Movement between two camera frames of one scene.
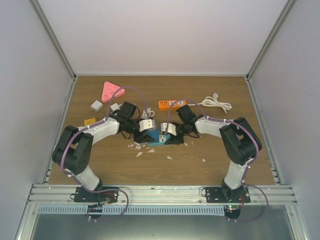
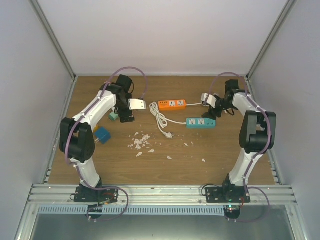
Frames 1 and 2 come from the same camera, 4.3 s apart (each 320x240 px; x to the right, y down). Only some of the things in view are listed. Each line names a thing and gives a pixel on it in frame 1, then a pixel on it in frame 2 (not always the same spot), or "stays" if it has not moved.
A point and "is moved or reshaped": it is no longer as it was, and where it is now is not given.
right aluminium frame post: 289,5 stays
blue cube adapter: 154,133 is moved or reshaped
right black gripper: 175,140 to 211,113
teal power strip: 162,138 is moved or reshaped
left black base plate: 82,195 stays
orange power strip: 164,105 stays
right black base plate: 221,195 stays
